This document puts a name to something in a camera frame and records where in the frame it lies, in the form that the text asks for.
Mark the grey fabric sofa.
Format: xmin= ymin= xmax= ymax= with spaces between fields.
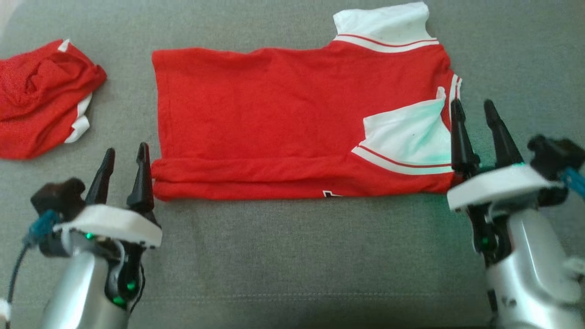
xmin=0 ymin=0 xmax=585 ymax=329

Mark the red mesh shorts white trim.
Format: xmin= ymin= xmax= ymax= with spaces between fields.
xmin=0 ymin=39 xmax=108 ymax=160

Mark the red basketball jersey white trim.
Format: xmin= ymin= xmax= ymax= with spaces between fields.
xmin=151 ymin=1 xmax=463 ymax=202

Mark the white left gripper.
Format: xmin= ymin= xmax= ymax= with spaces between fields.
xmin=59 ymin=142 xmax=163 ymax=308

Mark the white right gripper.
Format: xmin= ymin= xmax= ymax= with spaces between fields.
xmin=447 ymin=98 xmax=565 ymax=268

